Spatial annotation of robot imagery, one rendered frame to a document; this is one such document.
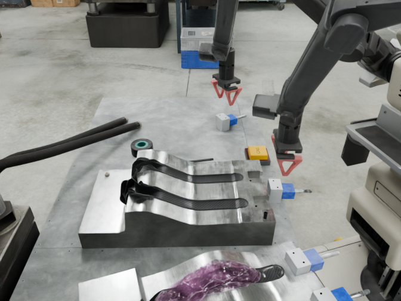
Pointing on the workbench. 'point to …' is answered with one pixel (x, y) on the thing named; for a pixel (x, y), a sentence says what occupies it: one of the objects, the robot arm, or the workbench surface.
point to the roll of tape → (142, 144)
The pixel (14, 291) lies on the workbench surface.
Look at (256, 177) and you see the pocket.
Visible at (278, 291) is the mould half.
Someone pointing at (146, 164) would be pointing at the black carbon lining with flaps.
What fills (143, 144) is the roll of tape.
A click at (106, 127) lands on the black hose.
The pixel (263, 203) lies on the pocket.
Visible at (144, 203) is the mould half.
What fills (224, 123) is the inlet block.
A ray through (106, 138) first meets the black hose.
